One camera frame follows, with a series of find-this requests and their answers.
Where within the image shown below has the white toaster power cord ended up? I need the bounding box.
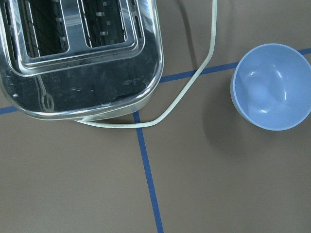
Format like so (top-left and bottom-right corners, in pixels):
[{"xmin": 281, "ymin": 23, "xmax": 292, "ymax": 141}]
[{"xmin": 74, "ymin": 0, "xmax": 218, "ymax": 129}]

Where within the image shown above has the silver two-slot toaster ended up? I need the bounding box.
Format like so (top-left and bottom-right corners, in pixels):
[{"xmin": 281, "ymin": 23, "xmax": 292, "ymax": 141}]
[{"xmin": 0, "ymin": 0, "xmax": 164, "ymax": 121}]

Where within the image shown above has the blue bowl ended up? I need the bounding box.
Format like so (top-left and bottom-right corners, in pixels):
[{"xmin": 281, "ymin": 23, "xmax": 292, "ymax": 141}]
[{"xmin": 230, "ymin": 43, "xmax": 311, "ymax": 131}]

